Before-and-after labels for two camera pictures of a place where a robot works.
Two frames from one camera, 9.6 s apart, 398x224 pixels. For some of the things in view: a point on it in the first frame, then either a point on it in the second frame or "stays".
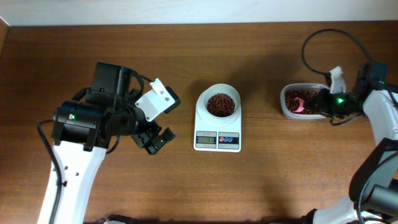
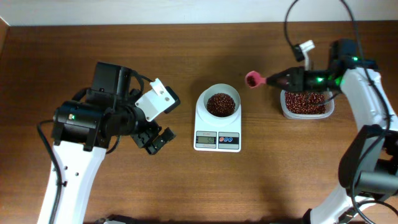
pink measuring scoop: (301, 108) -> (253, 79)
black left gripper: (152, 130) stays
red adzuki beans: (292, 104) stays
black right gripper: (325, 104) -> (298, 79)
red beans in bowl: (221, 105) stays
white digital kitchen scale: (212, 138) stays
